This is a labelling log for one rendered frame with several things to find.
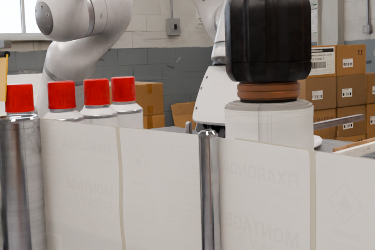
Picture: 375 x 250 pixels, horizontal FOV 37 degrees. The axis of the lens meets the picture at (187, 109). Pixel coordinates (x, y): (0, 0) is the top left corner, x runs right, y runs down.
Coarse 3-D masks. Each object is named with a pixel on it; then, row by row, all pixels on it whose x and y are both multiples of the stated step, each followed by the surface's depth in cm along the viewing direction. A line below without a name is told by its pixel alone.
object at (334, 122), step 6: (360, 114) 128; (330, 120) 119; (336, 120) 120; (342, 120) 122; (348, 120) 124; (354, 120) 126; (360, 120) 127; (318, 126) 116; (324, 126) 117; (330, 126) 119
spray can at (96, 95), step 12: (84, 84) 72; (96, 84) 71; (108, 84) 72; (84, 96) 72; (96, 96) 71; (108, 96) 72; (84, 108) 72; (96, 108) 71; (108, 108) 72; (84, 120) 71; (96, 120) 70; (108, 120) 71
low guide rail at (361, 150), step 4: (364, 144) 116; (368, 144) 116; (372, 144) 116; (348, 148) 111; (352, 148) 111; (356, 148) 112; (360, 148) 113; (364, 148) 114; (368, 148) 115; (372, 148) 116; (332, 152) 108; (336, 152) 107; (340, 152) 108; (344, 152) 109; (348, 152) 110; (352, 152) 111; (356, 152) 112; (360, 152) 113; (364, 152) 114; (368, 152) 115; (372, 152) 116
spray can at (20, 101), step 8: (8, 88) 65; (16, 88) 65; (24, 88) 65; (32, 88) 66; (8, 96) 65; (16, 96) 65; (24, 96) 65; (32, 96) 66; (8, 104) 65; (16, 104) 65; (24, 104) 65; (32, 104) 66; (8, 112) 65; (16, 112) 65; (24, 112) 65; (32, 112) 67
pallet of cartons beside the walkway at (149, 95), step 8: (136, 88) 424; (144, 88) 428; (152, 88) 432; (160, 88) 437; (136, 96) 425; (144, 96) 429; (152, 96) 433; (160, 96) 437; (144, 104) 429; (152, 104) 433; (160, 104) 438; (144, 112) 430; (152, 112) 434; (160, 112) 438; (144, 120) 429; (152, 120) 433; (160, 120) 437; (144, 128) 429
